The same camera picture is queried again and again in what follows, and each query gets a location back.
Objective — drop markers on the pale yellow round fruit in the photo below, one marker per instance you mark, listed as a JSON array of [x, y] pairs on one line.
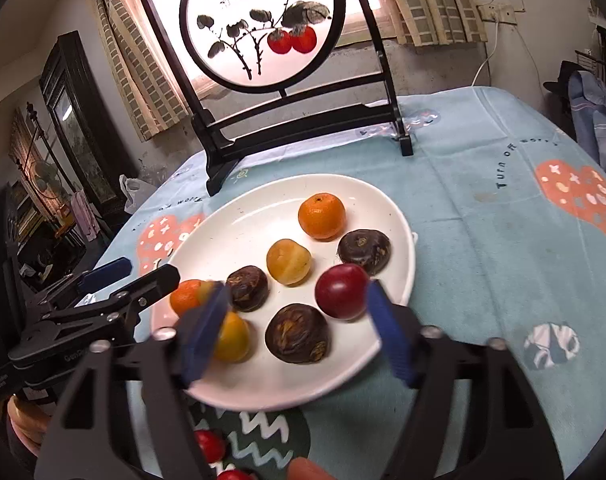
[[289, 261]]

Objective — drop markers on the blue clothing pile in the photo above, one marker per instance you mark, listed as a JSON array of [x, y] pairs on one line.
[[598, 120]]

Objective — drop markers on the wall power socket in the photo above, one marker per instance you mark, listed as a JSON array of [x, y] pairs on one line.
[[498, 13]]

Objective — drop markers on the red plum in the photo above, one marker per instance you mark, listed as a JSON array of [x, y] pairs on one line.
[[210, 446], [342, 291], [233, 475]]

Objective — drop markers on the pink cloth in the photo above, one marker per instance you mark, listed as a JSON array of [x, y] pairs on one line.
[[85, 215]]

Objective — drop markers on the white plastic bag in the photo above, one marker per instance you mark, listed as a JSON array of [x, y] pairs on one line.
[[135, 192]]

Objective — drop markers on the dark brown round fruit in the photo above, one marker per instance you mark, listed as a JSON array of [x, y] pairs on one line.
[[248, 288], [297, 334], [364, 252]]

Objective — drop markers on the white oval plate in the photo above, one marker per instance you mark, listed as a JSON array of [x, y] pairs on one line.
[[243, 220]]

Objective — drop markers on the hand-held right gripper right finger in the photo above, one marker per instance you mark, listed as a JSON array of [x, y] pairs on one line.
[[390, 335]]

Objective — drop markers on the beige checked curtain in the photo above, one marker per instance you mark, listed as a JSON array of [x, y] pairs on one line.
[[423, 0], [133, 70]]

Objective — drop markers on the light blue printed tablecloth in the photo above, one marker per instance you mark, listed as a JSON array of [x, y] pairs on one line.
[[483, 260]]

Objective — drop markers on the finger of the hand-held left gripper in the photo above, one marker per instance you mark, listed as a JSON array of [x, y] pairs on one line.
[[105, 271], [153, 282]]

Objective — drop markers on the yellow-orange citrus fruit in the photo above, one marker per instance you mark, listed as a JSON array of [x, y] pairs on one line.
[[235, 338]]

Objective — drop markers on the dark-framed round painted table screen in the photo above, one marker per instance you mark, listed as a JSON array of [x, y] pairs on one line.
[[263, 20]]

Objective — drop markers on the dark cloth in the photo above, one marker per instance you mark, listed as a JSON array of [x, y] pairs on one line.
[[560, 85]]

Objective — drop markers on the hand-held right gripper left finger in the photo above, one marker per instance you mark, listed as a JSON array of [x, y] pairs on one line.
[[203, 340]]

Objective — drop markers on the person's left hand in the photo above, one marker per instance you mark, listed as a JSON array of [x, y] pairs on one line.
[[25, 422]]

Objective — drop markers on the standing fan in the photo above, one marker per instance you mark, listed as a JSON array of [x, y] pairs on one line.
[[45, 177]]

